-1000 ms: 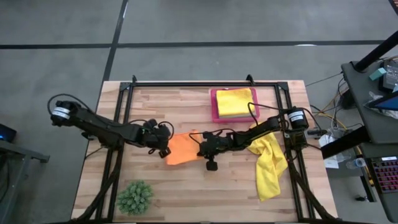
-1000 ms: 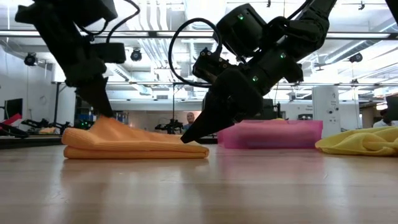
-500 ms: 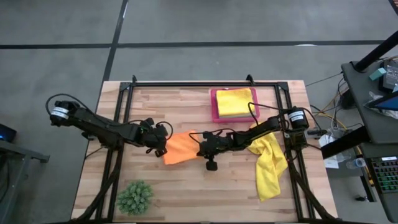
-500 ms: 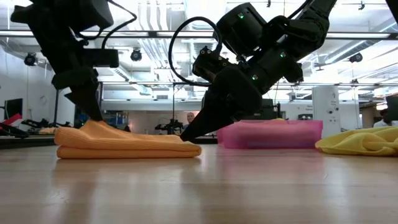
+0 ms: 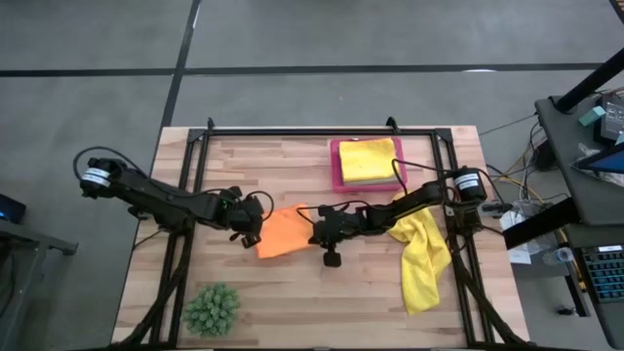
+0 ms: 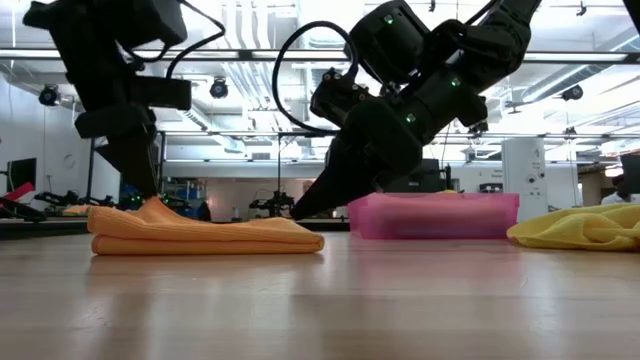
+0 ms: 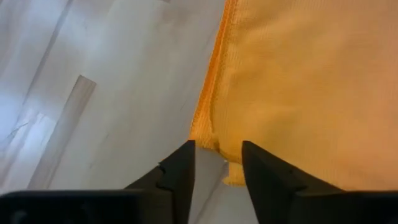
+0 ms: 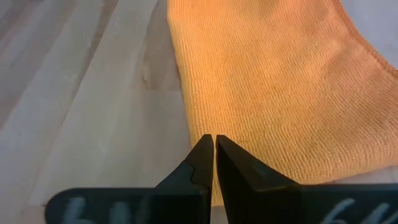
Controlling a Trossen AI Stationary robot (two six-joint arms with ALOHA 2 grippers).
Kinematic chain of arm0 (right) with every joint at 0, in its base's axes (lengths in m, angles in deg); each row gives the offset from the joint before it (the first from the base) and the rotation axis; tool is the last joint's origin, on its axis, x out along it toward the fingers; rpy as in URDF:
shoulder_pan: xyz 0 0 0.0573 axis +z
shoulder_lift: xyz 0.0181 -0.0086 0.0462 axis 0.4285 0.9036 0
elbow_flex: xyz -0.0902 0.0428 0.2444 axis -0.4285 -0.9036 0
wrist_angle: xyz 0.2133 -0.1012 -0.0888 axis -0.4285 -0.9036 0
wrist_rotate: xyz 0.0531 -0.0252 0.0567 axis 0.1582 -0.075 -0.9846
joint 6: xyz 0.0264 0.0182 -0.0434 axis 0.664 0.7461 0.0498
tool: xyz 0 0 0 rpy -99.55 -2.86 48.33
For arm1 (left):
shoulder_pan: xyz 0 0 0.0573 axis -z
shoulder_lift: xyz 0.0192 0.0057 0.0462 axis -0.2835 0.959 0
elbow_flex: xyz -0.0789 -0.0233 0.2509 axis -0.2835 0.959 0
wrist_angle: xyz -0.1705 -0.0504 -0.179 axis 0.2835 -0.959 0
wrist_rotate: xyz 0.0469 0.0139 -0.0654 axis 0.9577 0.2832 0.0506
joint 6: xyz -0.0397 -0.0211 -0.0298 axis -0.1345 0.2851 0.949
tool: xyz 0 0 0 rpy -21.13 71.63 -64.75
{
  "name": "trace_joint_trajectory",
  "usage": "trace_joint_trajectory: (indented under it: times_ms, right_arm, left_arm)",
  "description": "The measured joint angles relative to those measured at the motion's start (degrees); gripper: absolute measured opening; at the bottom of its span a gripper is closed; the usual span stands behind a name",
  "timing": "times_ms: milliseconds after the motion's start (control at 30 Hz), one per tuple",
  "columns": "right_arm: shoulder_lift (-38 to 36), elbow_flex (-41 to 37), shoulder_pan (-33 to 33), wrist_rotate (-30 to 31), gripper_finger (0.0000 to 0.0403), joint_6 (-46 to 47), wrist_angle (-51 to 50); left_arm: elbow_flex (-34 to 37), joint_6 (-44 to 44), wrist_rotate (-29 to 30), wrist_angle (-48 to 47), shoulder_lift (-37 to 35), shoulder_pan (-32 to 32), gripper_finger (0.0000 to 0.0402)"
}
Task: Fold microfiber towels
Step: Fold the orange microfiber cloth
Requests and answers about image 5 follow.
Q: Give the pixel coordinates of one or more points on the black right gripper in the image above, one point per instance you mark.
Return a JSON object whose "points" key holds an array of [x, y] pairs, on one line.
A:
{"points": [[336, 224]]}

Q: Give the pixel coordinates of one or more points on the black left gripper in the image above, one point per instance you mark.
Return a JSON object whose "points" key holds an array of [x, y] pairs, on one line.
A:
{"points": [[244, 212]]}

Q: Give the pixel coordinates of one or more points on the orange microfiber towel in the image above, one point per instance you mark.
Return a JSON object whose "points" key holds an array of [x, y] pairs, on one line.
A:
{"points": [[283, 234]]}

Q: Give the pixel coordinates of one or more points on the yellow microfiber towel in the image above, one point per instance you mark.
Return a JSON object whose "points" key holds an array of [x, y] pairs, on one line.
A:
{"points": [[421, 263], [368, 158]]}

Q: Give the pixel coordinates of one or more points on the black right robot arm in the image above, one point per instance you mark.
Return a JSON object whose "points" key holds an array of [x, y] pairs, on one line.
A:
{"points": [[419, 197]]}

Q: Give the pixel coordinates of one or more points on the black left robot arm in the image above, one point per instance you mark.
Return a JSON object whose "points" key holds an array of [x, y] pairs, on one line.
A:
{"points": [[146, 192]]}

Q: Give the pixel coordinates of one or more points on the pink plastic tray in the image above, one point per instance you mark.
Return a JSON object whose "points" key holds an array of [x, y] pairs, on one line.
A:
{"points": [[334, 166]]}

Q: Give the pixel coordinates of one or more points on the black table clamp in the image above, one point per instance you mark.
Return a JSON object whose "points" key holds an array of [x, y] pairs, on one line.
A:
{"points": [[392, 126], [210, 124]]}

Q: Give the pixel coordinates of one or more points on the artificial green potted plant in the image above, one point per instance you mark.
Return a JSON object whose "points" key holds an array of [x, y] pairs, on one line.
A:
{"points": [[212, 312]]}

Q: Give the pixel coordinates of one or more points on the white paper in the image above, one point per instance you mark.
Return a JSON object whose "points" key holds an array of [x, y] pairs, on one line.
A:
{"points": [[517, 253]]}

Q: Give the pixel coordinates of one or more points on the black metal beam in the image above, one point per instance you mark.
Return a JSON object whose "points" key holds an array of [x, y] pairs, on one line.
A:
{"points": [[541, 222]]}

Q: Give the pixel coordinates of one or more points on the grey metal bench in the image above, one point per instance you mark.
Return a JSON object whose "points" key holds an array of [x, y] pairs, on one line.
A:
{"points": [[29, 234]]}

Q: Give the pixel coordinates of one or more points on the clear plastic water bottle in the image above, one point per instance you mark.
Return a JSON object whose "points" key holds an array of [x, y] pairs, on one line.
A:
{"points": [[560, 256]]}

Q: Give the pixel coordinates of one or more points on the black device blue light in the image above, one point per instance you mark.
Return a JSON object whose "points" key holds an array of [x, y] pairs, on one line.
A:
{"points": [[12, 209]]}

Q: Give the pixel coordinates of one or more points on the grey desk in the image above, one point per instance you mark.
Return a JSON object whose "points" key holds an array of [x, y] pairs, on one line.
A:
{"points": [[560, 161]]}

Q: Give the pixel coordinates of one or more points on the backlit black keyboard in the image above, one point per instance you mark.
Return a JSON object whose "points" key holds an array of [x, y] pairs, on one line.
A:
{"points": [[604, 273]]}

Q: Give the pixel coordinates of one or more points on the teal box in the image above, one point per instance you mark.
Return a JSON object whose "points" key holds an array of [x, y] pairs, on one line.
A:
{"points": [[592, 116]]}

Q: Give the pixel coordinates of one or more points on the laptop with blue screen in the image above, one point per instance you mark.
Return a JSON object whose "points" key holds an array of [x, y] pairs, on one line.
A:
{"points": [[609, 163]]}

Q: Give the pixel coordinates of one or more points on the black electronic device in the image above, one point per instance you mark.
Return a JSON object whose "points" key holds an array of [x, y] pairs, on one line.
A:
{"points": [[612, 122]]}

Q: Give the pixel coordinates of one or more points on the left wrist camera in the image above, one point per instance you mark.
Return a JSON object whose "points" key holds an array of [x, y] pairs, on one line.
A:
{"points": [[251, 241]]}

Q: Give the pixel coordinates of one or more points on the black metal post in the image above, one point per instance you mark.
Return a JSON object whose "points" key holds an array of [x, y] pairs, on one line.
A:
{"points": [[590, 80]]}

